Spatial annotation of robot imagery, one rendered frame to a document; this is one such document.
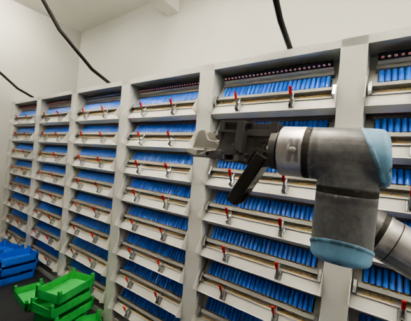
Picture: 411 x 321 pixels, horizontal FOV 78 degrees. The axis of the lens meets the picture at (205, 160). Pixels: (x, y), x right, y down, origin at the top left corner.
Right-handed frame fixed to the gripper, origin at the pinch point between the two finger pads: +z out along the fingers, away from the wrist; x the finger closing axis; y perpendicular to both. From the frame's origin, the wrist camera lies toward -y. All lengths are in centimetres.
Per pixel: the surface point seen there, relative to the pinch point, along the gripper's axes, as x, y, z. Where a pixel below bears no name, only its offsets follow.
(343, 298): -65, -48, -31
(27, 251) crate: -76, -107, 234
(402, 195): -67, -7, -46
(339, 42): -65, 51, -21
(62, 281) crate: -58, -98, 141
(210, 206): -72, -26, 34
